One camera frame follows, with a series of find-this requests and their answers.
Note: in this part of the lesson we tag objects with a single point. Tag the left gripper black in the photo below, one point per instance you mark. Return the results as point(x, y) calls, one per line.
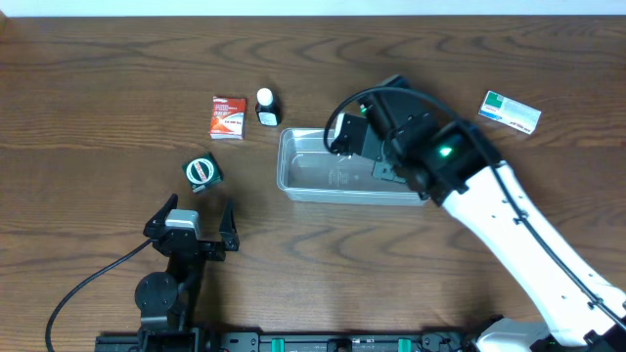
point(230, 243)

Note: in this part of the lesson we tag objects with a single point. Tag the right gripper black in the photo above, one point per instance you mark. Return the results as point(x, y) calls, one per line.
point(349, 138)

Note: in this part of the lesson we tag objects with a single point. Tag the green Zam-Buk box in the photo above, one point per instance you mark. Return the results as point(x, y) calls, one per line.
point(202, 173)

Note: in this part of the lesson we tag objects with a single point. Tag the red white medicine box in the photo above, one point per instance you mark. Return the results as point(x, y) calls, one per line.
point(227, 118)

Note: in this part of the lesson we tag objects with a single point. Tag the white green medicine box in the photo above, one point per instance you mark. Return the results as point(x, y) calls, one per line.
point(509, 112)

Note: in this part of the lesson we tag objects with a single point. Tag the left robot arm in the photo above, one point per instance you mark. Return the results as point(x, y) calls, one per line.
point(167, 300)

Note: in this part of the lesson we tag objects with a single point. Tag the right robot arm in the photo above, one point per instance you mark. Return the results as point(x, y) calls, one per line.
point(446, 159)

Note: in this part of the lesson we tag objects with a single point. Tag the clear plastic container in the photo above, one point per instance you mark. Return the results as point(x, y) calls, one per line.
point(307, 172)

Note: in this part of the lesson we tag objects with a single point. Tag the dark bottle white cap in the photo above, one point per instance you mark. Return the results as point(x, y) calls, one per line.
point(267, 109)

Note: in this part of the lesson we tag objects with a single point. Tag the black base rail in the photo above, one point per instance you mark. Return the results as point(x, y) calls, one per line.
point(250, 341)

